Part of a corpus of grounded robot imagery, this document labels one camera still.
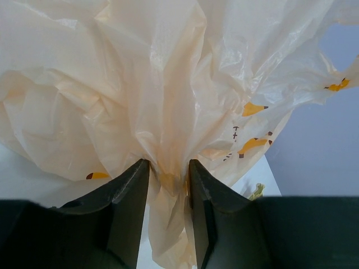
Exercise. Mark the yellow woven bamboo mat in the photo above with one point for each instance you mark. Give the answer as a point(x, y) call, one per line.
point(258, 192)

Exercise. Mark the translucent plastic bag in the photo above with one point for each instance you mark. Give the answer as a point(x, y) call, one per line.
point(92, 86)

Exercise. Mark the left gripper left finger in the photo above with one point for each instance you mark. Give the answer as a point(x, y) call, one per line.
point(101, 229)

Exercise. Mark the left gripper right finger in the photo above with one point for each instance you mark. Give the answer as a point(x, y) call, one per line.
point(231, 231)

